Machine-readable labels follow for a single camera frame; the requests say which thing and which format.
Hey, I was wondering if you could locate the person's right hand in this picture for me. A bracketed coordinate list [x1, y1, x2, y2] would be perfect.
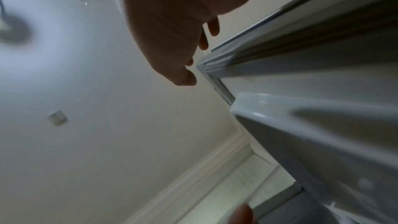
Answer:
[114, 0, 264, 88]

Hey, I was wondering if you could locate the person's left hand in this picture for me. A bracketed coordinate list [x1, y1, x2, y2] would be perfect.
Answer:
[226, 203, 254, 224]

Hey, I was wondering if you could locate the white door shelf bin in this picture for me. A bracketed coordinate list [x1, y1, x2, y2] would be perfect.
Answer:
[229, 92, 398, 224]

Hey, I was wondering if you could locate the small white ceiling fixture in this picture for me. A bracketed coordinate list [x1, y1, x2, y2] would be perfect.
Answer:
[46, 110, 69, 127]

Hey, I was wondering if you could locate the round ceiling lamp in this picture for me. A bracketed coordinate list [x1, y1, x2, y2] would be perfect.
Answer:
[0, 0, 33, 45]

